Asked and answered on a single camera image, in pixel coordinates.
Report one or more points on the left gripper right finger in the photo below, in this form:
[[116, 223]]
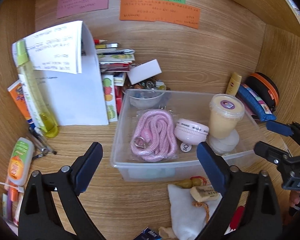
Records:
[[261, 217]]

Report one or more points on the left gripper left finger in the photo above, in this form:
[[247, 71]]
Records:
[[39, 218]]

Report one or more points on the cream plastic cup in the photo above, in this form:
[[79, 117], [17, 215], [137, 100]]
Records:
[[225, 112]]

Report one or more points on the right hand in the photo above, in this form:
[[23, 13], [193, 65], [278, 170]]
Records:
[[294, 198]]

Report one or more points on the blue zipper pencil pouch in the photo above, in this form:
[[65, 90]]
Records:
[[256, 105]]

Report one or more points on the white round lid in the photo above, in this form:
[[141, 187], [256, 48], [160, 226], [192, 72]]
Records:
[[225, 145]]

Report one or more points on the black orange round case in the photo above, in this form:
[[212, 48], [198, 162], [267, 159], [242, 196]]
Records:
[[265, 88]]

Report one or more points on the beige rectangular eraser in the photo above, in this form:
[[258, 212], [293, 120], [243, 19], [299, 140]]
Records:
[[204, 193]]

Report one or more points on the wooden gourd charm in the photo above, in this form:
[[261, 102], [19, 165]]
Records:
[[192, 182]]

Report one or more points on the metal pens bundle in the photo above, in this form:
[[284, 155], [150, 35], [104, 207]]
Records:
[[40, 143]]

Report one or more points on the small yellow sunscreen bottle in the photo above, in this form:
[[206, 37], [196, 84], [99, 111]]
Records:
[[234, 84]]

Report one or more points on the pink round mini fan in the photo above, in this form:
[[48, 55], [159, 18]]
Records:
[[190, 132]]

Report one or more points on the yellow green spray bottle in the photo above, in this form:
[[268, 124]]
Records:
[[44, 119]]

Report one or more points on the small blue box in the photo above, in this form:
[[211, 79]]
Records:
[[148, 234]]

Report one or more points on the clear plastic storage bin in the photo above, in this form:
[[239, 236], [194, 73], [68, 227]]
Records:
[[158, 133]]

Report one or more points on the large white paper sheet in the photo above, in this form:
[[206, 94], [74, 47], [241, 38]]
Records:
[[76, 99]]

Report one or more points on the orange tube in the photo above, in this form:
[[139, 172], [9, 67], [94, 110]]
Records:
[[16, 92]]

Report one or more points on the small clear bowl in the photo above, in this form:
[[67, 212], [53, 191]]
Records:
[[143, 98]]

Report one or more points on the fruit pattern sticker card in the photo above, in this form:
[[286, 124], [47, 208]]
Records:
[[109, 96]]

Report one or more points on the folded handwritten paper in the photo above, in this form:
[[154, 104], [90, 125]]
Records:
[[57, 48]]

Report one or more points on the stack of booklets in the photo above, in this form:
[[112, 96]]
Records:
[[115, 61]]

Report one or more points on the red white pen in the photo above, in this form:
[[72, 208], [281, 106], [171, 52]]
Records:
[[99, 41]]

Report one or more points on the orange sticky note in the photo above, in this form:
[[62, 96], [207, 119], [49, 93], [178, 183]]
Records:
[[159, 10]]

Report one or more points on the white drawstring cloth pouch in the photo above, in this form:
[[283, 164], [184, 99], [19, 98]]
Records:
[[189, 217]]

